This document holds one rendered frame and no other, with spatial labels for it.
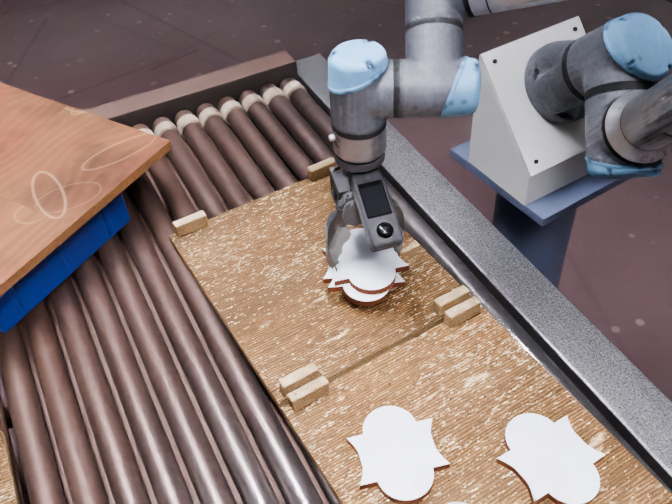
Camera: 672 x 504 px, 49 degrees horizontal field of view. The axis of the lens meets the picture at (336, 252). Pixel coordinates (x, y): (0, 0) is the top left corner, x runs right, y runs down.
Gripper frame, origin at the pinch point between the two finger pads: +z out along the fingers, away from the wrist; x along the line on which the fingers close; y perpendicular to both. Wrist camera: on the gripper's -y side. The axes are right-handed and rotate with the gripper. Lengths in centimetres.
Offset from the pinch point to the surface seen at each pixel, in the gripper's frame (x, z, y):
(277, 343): 16.4, 4.3, -9.0
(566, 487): -13.8, 3.1, -42.0
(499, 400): -11.3, 4.3, -27.4
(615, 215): -116, 98, 88
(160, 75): 35, 98, 236
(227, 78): 13, 3, 65
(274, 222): 11.9, 4.3, 17.5
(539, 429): -14.1, 3.1, -33.6
